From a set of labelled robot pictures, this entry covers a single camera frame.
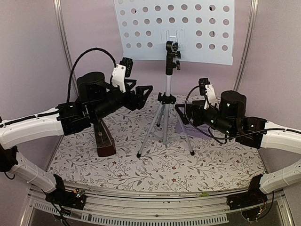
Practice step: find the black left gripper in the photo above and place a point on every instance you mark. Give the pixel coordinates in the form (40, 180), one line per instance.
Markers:
(139, 101)

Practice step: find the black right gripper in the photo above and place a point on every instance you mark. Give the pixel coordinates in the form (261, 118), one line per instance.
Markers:
(196, 105)

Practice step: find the light blue music stand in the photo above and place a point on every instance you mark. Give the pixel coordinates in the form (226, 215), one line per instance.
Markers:
(176, 31)

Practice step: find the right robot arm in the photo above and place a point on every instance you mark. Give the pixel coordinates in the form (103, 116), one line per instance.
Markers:
(229, 118)

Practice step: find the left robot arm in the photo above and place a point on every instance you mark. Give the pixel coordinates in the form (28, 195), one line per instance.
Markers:
(97, 99)

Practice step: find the purple sheet music page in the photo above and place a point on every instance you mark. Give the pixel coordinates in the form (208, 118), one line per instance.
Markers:
(191, 131)

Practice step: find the floral patterned table mat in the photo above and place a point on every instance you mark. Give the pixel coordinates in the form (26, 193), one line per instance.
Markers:
(161, 167)

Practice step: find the brown wooden metronome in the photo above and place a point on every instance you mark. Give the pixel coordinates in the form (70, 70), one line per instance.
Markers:
(105, 144)

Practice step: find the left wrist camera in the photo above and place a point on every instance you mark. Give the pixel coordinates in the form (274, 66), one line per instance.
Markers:
(120, 72)

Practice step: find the left aluminium frame post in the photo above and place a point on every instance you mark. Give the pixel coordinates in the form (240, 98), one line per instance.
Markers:
(62, 32)

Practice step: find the aluminium frame post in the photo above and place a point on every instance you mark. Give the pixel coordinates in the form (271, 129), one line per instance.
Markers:
(247, 44)
(62, 32)

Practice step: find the right aluminium frame post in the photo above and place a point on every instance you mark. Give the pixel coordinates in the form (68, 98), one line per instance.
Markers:
(247, 44)

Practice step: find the aluminium base frame rail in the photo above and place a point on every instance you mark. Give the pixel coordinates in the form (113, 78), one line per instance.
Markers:
(113, 207)

